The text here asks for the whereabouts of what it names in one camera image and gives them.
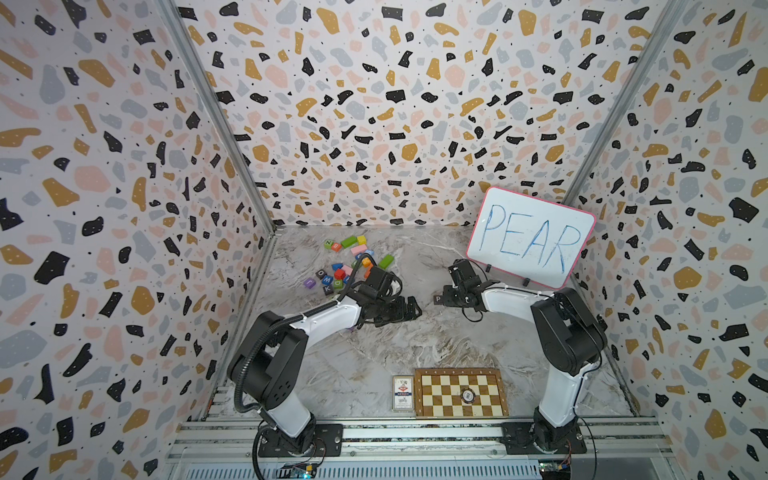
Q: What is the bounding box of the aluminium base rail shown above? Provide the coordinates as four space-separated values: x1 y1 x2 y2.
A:
160 417 684 479

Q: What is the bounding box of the chess piece on board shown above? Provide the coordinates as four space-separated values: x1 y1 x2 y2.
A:
461 388 476 404

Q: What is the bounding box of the long pink block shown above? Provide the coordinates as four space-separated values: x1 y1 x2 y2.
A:
350 244 368 255

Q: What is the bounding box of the playing card box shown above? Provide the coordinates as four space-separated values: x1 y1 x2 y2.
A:
392 375 414 412

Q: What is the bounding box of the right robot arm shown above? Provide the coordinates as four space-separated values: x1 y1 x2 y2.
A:
434 259 607 453

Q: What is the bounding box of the pink framed whiteboard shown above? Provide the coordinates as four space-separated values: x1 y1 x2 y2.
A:
466 187 596 290

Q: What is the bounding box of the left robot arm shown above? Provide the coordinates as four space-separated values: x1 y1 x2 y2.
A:
227 264 422 451

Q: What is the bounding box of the long green block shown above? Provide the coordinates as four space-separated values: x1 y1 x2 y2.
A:
378 254 394 269

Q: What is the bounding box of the wooden chessboard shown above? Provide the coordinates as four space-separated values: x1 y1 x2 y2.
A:
413 368 509 419

